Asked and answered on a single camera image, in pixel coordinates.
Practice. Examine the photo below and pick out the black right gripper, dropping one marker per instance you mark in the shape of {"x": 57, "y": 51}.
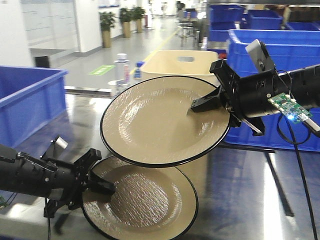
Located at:
{"x": 246, "y": 96}

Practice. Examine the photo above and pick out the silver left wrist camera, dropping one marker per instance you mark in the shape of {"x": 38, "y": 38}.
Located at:
{"x": 58, "y": 146}

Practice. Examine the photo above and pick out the blue cap bottle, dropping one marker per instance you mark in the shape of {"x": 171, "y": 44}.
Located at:
{"x": 137, "y": 76}

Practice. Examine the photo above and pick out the blue crate left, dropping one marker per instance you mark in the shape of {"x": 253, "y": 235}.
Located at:
{"x": 30, "y": 97}

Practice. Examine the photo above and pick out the green circuit board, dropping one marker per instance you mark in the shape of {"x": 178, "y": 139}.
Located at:
{"x": 289, "y": 107}

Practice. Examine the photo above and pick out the beige plate black rim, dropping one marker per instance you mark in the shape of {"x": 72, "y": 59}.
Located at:
{"x": 151, "y": 124}
{"x": 148, "y": 203}

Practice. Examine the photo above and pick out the potted plant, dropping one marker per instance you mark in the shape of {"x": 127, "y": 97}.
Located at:
{"x": 138, "y": 13}
{"x": 125, "y": 17}
{"x": 107, "y": 22}

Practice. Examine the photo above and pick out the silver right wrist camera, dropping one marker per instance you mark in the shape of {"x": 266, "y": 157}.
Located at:
{"x": 260, "y": 56}

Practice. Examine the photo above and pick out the clear water bottle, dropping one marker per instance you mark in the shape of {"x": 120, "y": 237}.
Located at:
{"x": 122, "y": 73}

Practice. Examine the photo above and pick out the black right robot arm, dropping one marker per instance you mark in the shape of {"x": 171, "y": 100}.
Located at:
{"x": 303, "y": 84}

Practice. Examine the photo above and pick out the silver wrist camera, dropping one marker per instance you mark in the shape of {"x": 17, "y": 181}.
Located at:
{"x": 58, "y": 146}
{"x": 260, "y": 56}

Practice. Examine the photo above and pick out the large blue crate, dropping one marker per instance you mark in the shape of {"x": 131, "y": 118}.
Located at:
{"x": 289, "y": 50}

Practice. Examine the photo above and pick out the cream plastic bin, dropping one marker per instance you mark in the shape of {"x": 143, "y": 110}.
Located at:
{"x": 193, "y": 63}

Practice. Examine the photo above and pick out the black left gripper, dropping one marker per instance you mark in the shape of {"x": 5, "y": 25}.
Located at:
{"x": 71, "y": 179}

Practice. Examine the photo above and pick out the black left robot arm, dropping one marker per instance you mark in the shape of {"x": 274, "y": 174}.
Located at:
{"x": 25, "y": 174}

